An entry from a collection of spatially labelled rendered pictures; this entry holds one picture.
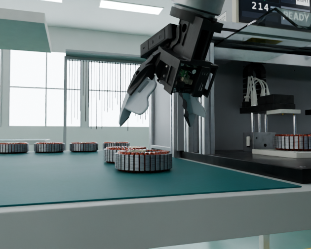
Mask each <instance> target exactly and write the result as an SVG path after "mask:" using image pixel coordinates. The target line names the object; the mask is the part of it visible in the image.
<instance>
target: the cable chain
mask: <svg viewBox="0 0 311 249"><path fill-rule="evenodd" d="M253 71H254V72H255V73H256V78H258V79H260V80H264V81H265V82H266V79H264V78H266V70H265V67H264V66H263V65H262V64H260V63H251V64H248V65H246V66H245V67H244V69H243V78H244V79H243V83H244V84H243V88H244V89H243V93H245V94H243V98H244V96H246V93H247V86H248V76H249V77H251V76H253ZM256 84H258V85H256V89H258V90H256V94H258V95H257V98H258V97H260V94H261V89H262V88H261V85H260V83H259V82H257V83H256ZM249 96H250V94H249ZM249 102H251V96H250V98H249Z"/></svg>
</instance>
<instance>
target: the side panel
mask: <svg viewBox="0 0 311 249"><path fill-rule="evenodd" d="M156 80H157V77H154V78H153V81H155V82H156V83H157V86H156V88H155V90H154V91H153V92H152V94H151V95H150V96H149V150H152V149H153V150H168V151H169V152H170V153H172V157H174V158H181V151H177V93H172V95H170V94H169V93H168V92H167V91H165V90H164V89H163V88H164V85H162V84H160V83H158V82H157V81H156Z"/></svg>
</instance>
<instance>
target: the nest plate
mask: <svg viewBox="0 0 311 249"><path fill-rule="evenodd" d="M252 153H253V154H259V155H268V156H278V157H287V158H296V159H299V158H311V151H303V150H302V151H300V150H298V151H295V150H294V151H292V150H291V151H288V150H286V151H285V150H276V149H252Z"/></svg>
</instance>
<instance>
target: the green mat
mask: <svg viewBox="0 0 311 249"><path fill-rule="evenodd" d="M301 187H302V186H300V185H295V184H291V183H286V182H282V181H277V180H273V179H268V178H264V177H259V176H255V175H250V174H247V173H242V172H238V171H233V170H229V169H224V168H220V167H215V166H210V165H205V164H201V163H196V162H192V161H187V160H183V159H179V158H174V157H172V168H170V169H169V170H167V171H163V172H162V171H161V172H152V173H151V172H148V173H146V172H145V171H144V173H141V172H139V173H136V172H134V173H132V172H124V171H119V170H118V169H116V168H115V163H114V164H113V163H107V162H106V161H104V150H97V151H96V152H71V151H63V152H57V153H56V152H55V153H54V152H53V153H52V152H51V153H50V152H49V153H36V152H35V151H28V152H26V153H11V154H10V153H8V154H7V153H6V154H1V153H0V207H15V206H30V205H45V204H60V203H75V202H90V201H105V200H120V199H135V198H150V197H166V196H180V195H195V194H211V193H225V192H241V191H256V190H270V189H286V188H301Z"/></svg>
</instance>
